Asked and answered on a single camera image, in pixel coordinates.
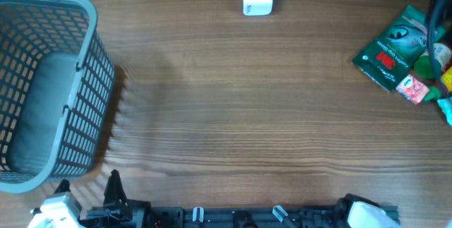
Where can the green lid jar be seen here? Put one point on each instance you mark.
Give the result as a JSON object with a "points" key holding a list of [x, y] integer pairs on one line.
{"points": [[425, 64]]}

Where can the green 3M gloves packet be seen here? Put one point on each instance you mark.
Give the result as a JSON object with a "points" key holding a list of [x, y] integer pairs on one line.
{"points": [[390, 56]]}

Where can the light blue tissue packet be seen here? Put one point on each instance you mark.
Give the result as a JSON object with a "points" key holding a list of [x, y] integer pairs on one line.
{"points": [[446, 107]]}

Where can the small red white box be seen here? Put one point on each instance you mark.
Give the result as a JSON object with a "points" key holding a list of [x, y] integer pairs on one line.
{"points": [[412, 89]]}

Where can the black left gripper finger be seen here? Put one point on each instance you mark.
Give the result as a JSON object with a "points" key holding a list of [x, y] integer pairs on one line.
{"points": [[63, 187], [114, 194]]}

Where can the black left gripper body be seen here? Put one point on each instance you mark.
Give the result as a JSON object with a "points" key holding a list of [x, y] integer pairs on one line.
{"points": [[100, 222]]}

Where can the red chilli sauce bottle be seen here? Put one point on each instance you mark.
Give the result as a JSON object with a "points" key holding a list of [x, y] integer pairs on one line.
{"points": [[441, 88]]}

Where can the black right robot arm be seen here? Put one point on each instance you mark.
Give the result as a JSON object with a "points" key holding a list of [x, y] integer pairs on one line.
{"points": [[354, 211]]}

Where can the grey plastic shopping basket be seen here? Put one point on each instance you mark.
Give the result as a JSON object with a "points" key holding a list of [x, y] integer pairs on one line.
{"points": [[56, 82]]}

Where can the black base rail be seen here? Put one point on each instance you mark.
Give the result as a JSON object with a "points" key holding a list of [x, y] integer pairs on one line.
{"points": [[277, 216]]}

